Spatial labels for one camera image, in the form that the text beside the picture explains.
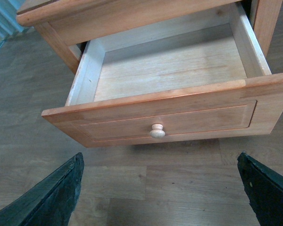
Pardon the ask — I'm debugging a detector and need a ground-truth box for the wooden drawer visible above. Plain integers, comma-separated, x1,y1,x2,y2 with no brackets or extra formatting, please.
41,1,283,148

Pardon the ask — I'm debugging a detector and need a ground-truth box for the wooden nightstand cabinet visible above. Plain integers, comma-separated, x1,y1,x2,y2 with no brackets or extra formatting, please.
17,0,281,78

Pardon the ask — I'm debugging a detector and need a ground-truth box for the pale blue pleated curtain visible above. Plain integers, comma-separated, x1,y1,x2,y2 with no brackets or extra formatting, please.
0,0,29,38

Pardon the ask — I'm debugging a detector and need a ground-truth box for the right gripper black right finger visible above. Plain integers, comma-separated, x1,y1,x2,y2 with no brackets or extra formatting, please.
237,153,283,226

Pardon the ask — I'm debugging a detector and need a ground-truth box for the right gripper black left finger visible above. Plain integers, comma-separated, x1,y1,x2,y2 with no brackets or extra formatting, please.
0,153,84,226

